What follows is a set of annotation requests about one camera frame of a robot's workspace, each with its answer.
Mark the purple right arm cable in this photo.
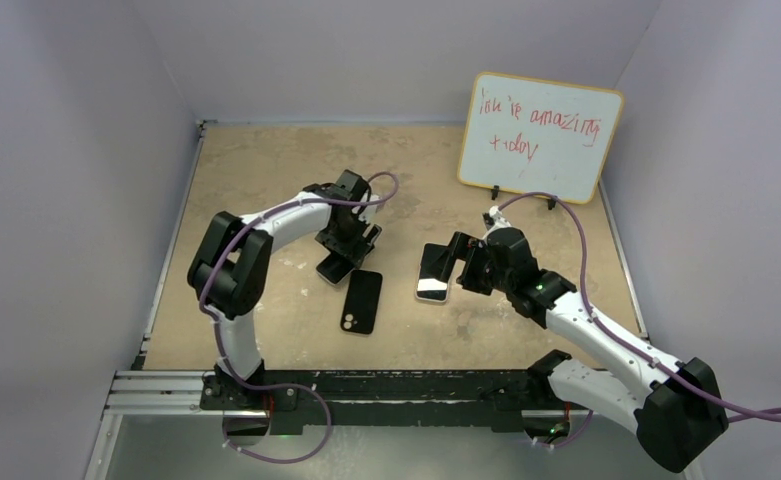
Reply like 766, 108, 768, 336
482, 192, 781, 452

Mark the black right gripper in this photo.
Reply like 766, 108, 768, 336
426, 232, 514, 297

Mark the black phone silver edge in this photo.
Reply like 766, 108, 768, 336
315, 225, 382, 285

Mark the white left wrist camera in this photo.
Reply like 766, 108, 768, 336
360, 194, 384, 213

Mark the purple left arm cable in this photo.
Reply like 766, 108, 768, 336
197, 172, 401, 465

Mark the black phone case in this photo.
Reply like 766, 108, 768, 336
340, 270, 383, 335

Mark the yellow framed whiteboard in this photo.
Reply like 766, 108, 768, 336
457, 72, 625, 204

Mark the purple phone black screen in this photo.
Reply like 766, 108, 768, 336
417, 245, 450, 301

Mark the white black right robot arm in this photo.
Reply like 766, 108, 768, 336
422, 227, 729, 473

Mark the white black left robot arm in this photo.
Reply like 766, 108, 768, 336
187, 170, 393, 409

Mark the white silicone phone case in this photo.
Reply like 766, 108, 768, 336
415, 243, 452, 305

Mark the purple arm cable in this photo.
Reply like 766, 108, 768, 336
482, 192, 781, 452
197, 172, 401, 465

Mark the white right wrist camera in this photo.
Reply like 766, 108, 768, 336
482, 206, 511, 231

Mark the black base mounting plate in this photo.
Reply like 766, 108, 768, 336
201, 368, 582, 442

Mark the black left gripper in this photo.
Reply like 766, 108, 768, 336
317, 211, 379, 267

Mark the aluminium frame rail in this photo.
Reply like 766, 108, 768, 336
103, 370, 564, 418

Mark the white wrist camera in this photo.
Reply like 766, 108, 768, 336
360, 194, 384, 213
482, 206, 511, 231

